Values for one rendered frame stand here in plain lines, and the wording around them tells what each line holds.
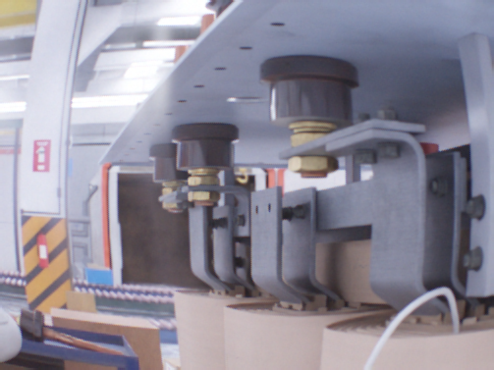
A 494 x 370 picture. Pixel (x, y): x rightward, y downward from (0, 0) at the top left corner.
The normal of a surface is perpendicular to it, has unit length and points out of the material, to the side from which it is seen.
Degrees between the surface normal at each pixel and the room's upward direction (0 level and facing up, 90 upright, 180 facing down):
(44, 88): 90
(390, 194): 90
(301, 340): 90
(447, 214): 90
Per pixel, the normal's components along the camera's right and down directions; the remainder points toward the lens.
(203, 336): -0.77, -0.05
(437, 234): -0.97, -0.02
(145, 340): 0.26, -0.07
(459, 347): -0.55, -0.07
